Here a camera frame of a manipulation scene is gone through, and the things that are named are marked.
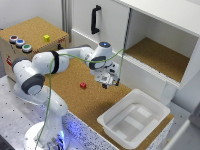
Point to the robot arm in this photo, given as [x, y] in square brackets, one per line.
[40, 63]

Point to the pink block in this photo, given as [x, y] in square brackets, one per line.
[83, 85]

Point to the white plastic box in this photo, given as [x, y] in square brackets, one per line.
[133, 120]

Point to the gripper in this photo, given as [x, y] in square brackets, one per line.
[107, 74]

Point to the white cabinet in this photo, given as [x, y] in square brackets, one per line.
[160, 20]

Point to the yellow block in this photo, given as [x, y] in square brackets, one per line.
[47, 38]

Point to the red button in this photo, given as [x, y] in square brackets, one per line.
[13, 39]

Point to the white sliding door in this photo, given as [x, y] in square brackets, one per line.
[111, 20]

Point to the blue button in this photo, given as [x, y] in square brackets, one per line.
[20, 42]

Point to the wooden drawer box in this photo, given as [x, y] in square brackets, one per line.
[31, 28]

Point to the green button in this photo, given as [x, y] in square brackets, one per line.
[26, 47]

